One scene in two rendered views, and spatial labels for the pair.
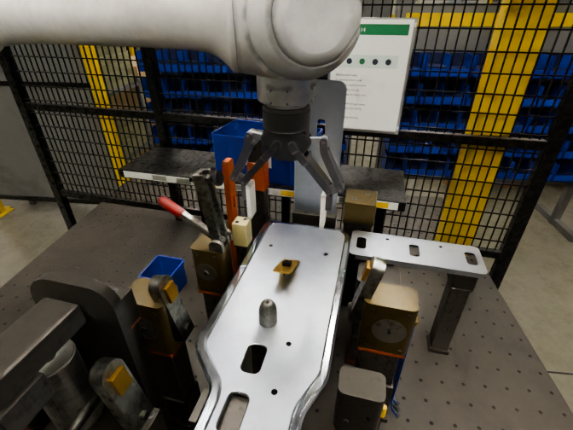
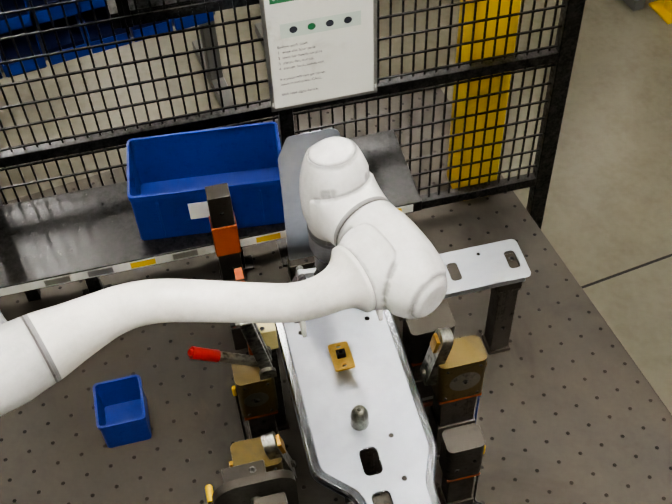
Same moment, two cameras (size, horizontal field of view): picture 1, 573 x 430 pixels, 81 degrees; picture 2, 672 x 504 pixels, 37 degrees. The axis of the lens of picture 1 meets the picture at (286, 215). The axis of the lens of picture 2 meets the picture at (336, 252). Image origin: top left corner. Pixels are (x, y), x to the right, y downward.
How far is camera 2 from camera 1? 1.24 m
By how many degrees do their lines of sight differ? 27
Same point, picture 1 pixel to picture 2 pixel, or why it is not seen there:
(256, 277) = (315, 382)
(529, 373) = (591, 333)
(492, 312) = (542, 271)
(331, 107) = not seen: hidden behind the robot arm
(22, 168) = not seen: outside the picture
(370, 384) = (470, 436)
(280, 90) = not seen: hidden behind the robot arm
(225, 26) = (370, 306)
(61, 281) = (251, 483)
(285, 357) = (395, 448)
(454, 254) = (494, 260)
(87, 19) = (258, 319)
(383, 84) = (345, 43)
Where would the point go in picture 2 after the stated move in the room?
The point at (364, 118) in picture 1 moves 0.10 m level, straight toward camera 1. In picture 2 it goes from (327, 86) to (340, 118)
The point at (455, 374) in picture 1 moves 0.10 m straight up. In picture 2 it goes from (522, 368) to (528, 342)
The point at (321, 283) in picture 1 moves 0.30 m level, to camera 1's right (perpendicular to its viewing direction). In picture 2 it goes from (384, 359) to (518, 295)
